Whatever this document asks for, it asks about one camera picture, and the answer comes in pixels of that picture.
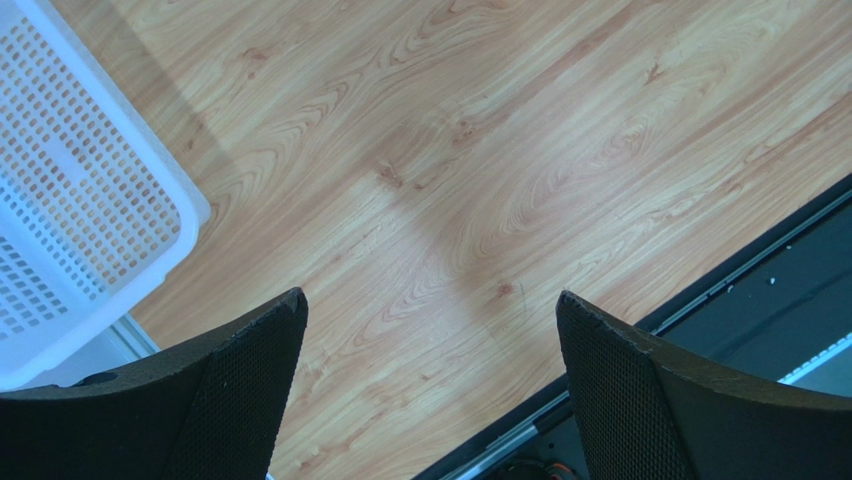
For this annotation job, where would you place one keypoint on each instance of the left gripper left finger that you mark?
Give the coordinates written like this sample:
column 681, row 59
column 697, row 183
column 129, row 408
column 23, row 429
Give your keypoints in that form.
column 210, row 407

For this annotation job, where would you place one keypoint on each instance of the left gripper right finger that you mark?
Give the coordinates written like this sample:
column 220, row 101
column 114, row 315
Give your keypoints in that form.
column 648, row 409

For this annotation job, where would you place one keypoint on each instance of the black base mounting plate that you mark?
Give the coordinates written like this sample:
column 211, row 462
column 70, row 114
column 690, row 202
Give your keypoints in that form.
column 801, row 264

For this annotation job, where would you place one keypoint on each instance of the white plastic basket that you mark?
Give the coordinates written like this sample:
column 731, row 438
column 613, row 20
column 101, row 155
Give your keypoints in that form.
column 95, row 211

